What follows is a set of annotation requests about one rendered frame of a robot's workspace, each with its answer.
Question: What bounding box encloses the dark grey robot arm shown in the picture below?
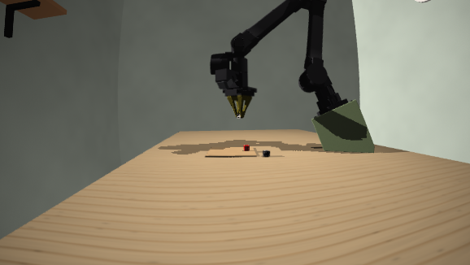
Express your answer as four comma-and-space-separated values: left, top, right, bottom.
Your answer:
210, 0, 348, 116

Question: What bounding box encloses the tan flat mat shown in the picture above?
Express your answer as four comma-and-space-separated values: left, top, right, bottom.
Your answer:
205, 147, 257, 157

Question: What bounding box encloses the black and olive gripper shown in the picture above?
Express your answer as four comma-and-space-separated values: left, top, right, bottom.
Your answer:
223, 87, 257, 118

